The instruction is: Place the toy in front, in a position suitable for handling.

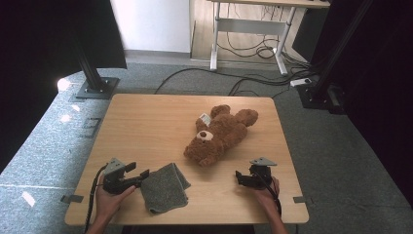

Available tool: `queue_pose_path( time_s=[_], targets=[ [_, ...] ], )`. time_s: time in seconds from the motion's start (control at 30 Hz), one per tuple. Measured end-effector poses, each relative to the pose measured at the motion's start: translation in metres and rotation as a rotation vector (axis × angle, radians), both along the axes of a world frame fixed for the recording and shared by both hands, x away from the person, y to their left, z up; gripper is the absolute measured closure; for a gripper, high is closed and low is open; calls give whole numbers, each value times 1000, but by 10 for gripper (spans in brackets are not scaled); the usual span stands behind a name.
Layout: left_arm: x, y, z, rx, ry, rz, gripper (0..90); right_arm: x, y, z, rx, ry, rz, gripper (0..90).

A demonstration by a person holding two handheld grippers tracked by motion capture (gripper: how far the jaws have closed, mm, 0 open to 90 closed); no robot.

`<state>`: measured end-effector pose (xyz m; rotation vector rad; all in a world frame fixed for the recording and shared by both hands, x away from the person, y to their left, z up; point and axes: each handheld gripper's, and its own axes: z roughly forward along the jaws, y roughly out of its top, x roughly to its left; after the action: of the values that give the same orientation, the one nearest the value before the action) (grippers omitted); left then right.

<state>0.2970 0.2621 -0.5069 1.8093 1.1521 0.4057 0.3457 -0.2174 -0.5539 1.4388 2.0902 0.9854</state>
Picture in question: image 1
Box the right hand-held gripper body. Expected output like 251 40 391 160
247 156 279 191

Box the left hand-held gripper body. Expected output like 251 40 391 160
102 157 144 196

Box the grey towel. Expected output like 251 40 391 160
139 162 192 215

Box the brown teddy bear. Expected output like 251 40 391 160
183 103 260 169

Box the person's left hand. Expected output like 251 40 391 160
95 175 137 218

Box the person's right hand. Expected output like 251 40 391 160
250 175 282 213

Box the black metal stand square base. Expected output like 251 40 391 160
69 28 121 100

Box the black metal stand slanted column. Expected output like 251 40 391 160
296 0 375 115

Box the white power strip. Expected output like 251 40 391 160
289 77 313 89

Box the black curtain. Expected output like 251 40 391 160
308 0 413 210
0 0 129 174

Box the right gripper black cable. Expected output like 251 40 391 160
253 171 283 217

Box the grey metal table bracket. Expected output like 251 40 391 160
59 193 85 205
292 195 315 205

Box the long black floor cable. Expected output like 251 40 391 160
153 66 314 96

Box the coiled black cable bundle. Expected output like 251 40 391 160
216 31 294 60

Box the white desk frame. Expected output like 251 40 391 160
207 0 332 77

